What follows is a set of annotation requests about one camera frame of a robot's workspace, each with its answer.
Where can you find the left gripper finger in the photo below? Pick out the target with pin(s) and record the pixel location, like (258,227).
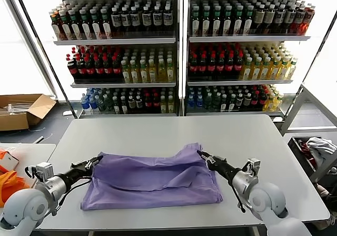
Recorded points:
(84,163)
(94,164)

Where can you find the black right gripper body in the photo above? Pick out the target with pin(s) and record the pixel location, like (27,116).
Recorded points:
(223,168)

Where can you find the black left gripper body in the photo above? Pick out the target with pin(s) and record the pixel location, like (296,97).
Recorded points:
(77,174)

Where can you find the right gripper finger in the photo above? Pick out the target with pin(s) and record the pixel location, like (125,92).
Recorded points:
(213,157)
(206,159)

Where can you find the purple t-shirt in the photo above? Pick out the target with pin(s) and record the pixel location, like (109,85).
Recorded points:
(147,186)

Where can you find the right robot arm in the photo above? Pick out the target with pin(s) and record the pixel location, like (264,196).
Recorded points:
(268,201)

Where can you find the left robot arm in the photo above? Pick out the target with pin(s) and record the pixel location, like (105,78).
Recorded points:
(26,207)

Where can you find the small grey floor strip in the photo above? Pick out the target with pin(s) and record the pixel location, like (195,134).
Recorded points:
(39,138)

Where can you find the small white floor object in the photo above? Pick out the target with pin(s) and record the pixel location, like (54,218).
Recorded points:
(69,112)

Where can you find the small dark drink bottle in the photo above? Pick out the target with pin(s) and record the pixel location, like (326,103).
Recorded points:
(247,99)
(123,104)
(239,99)
(115,104)
(223,103)
(139,102)
(131,102)
(231,103)

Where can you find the green label water bottle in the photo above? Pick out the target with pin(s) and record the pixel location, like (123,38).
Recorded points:
(101,103)
(108,102)
(208,101)
(216,101)

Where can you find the blue label water bottle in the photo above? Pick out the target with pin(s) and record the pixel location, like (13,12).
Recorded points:
(199,102)
(85,104)
(191,102)
(93,103)

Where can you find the yellow juice bottle green cap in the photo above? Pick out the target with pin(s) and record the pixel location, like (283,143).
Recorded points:
(283,70)
(170,104)
(292,69)
(265,70)
(247,70)
(269,102)
(278,102)
(170,73)
(126,74)
(256,70)
(143,74)
(134,74)
(152,74)
(275,70)
(162,73)
(163,104)

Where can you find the orange fabric bag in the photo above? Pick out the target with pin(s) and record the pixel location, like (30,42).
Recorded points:
(10,186)

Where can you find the small white box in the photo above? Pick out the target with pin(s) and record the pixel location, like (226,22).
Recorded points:
(10,161)

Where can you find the red cap cola bottle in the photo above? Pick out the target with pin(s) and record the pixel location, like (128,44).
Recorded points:
(211,67)
(255,99)
(73,69)
(238,66)
(107,69)
(81,69)
(220,67)
(117,68)
(193,67)
(148,101)
(89,69)
(156,101)
(229,67)
(98,69)
(202,67)
(262,98)

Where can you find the black plastic crate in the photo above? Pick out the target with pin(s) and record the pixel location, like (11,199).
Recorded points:
(296,151)

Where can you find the small orange fabric piece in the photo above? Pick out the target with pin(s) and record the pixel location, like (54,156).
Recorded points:
(3,155)

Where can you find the open cardboard box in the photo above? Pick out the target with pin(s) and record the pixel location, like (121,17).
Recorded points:
(15,121)

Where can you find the red crumpled garment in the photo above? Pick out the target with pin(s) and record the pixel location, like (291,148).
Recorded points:
(304,147)

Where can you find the white crumpled garment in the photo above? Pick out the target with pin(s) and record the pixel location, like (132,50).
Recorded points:
(321,148)

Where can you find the grey metal shelf rack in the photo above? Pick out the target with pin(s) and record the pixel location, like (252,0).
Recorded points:
(249,38)
(118,41)

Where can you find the green cap white label bottle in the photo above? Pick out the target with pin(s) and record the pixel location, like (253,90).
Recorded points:
(96,26)
(106,25)
(227,22)
(76,27)
(217,22)
(248,22)
(86,26)
(65,27)
(206,22)
(238,22)
(196,22)

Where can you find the dark drink bottle grey label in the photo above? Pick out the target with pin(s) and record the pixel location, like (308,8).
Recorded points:
(126,20)
(280,18)
(289,18)
(299,18)
(157,19)
(135,19)
(147,19)
(116,20)
(168,19)

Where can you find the dark bottle beige label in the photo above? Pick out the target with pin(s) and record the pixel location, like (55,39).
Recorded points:
(269,18)
(259,18)

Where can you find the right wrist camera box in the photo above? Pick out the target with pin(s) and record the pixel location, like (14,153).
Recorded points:
(254,165)

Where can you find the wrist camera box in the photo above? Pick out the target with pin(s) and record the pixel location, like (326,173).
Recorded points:
(43,168)
(254,165)

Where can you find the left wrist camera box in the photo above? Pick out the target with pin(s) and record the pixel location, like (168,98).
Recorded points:
(43,168)

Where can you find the grey metal cart frame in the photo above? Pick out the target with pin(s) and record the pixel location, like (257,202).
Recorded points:
(295,107)

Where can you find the dark slanted window post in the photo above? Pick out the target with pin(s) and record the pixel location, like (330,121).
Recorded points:
(43,48)

